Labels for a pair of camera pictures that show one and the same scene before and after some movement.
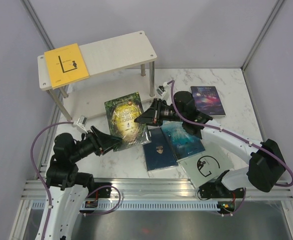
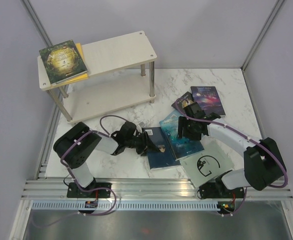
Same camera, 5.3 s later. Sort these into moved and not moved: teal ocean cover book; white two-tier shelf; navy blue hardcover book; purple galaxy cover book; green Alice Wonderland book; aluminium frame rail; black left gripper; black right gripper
Moved: green Alice Wonderland book; black right gripper; black left gripper
Not moved: aluminium frame rail; white two-tier shelf; purple galaxy cover book; navy blue hardcover book; teal ocean cover book
